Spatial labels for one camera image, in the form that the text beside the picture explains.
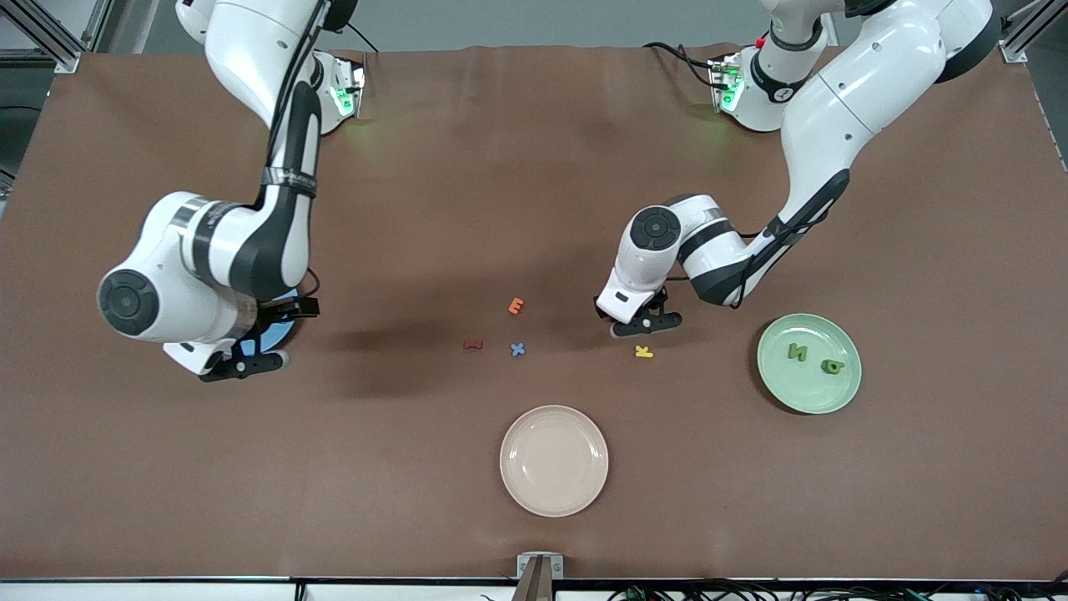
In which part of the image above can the blue plate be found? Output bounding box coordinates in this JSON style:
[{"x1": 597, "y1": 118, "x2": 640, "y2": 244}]
[{"x1": 254, "y1": 288, "x2": 300, "y2": 356}]

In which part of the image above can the beige plate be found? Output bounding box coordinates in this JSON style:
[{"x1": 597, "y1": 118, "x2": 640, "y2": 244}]
[{"x1": 499, "y1": 405, "x2": 610, "y2": 518}]

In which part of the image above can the green plate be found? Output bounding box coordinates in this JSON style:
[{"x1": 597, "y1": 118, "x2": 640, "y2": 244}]
[{"x1": 757, "y1": 313, "x2": 863, "y2": 416}]

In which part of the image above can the brown table cover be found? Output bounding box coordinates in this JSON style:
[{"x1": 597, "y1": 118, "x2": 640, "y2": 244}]
[{"x1": 0, "y1": 42, "x2": 1068, "y2": 581}]

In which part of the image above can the black base power cable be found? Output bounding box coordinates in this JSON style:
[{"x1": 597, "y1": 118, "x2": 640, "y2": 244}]
[{"x1": 642, "y1": 40, "x2": 720, "y2": 88}]

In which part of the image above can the grey metal camera bracket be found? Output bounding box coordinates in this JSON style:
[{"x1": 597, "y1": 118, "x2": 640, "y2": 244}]
[{"x1": 516, "y1": 553, "x2": 564, "y2": 601}]

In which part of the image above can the white table frame rail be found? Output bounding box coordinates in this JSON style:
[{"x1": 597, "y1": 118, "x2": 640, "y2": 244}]
[{"x1": 0, "y1": 578, "x2": 1068, "y2": 601}]

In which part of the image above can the aluminium frame profile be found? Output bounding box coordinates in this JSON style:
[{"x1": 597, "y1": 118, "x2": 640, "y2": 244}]
[
  {"x1": 0, "y1": 0, "x2": 113, "y2": 74},
  {"x1": 1000, "y1": 0, "x2": 1054, "y2": 66}
]

